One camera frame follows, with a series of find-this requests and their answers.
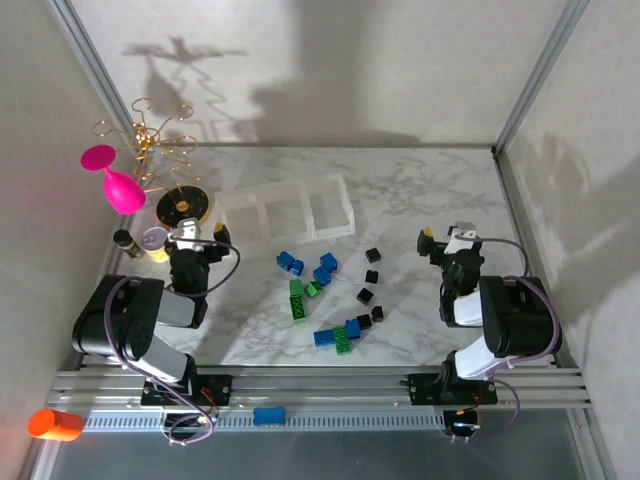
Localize aluminium frame post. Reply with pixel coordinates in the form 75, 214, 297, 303
491, 0, 592, 155
45, 0, 132, 151

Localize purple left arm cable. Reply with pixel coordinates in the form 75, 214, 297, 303
102, 234, 242, 446

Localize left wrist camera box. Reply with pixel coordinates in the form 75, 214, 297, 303
168, 218, 205, 253

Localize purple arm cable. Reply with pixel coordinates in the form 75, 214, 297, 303
449, 235, 564, 445
102, 234, 242, 446

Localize clear plastic container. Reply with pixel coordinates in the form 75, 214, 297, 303
254, 183, 314, 245
215, 192, 269, 250
302, 173, 357, 239

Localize blue bone-shaped toy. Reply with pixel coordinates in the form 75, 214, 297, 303
252, 406, 287, 427

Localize gold wire glass rack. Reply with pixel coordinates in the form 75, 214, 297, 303
91, 97, 217, 235

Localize yellow tin can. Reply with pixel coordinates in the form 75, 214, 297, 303
140, 226, 176, 265

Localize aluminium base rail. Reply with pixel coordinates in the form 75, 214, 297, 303
44, 367, 594, 412

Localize small dark spice jar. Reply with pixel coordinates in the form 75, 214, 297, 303
112, 228, 146, 261

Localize grey slotted cable duct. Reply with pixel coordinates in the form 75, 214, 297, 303
82, 410, 446, 433

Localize aluminium back rail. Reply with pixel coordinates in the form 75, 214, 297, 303
189, 141, 497, 150

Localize long green lego brick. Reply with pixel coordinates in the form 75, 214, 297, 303
288, 279, 309, 324

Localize pink wine glass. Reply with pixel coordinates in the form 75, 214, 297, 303
80, 144, 148, 216

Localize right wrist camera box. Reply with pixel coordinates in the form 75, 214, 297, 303
446, 221, 477, 255

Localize orange cylinder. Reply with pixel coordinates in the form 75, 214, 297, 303
27, 408, 85, 443

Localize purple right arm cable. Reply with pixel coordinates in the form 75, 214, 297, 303
449, 235, 564, 445

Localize black connector box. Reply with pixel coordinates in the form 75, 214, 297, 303
443, 408, 483, 434
160, 412, 217, 436

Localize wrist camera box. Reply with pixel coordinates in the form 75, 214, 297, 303
446, 221, 477, 255
168, 218, 205, 253

